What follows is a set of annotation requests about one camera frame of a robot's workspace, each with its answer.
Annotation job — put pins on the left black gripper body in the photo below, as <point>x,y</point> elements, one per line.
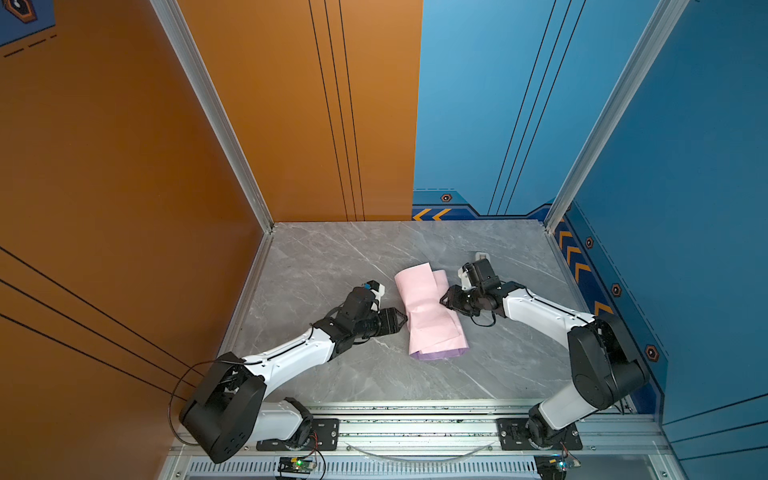
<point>371,328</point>

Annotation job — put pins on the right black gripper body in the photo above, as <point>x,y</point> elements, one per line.
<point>473,301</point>

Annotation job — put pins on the purple wrapping paper sheet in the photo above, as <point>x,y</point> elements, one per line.
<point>435,331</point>

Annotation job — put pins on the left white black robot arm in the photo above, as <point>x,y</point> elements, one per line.
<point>229,408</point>

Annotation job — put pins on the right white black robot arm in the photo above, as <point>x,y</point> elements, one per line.
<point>605,363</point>

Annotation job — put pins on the left green circuit board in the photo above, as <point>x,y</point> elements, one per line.
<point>295,467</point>

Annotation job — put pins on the green circuit board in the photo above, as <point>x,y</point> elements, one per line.
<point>550,468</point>
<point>295,467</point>

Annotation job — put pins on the right green circuit board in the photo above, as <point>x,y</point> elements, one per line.
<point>550,468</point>

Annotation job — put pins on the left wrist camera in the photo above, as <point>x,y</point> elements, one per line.
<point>377,288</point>

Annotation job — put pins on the aluminium front rail frame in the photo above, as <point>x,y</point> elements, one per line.
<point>455,439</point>

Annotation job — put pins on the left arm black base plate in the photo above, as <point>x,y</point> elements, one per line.
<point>323,435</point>

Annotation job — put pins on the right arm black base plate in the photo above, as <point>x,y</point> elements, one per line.
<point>519,434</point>

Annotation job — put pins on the right aluminium corner post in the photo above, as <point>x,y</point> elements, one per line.
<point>652,40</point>

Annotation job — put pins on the aluminium corner post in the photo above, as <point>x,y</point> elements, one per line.
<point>652,40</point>
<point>176,29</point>

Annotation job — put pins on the left aluminium corner post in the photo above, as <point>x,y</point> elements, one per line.
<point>176,29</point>

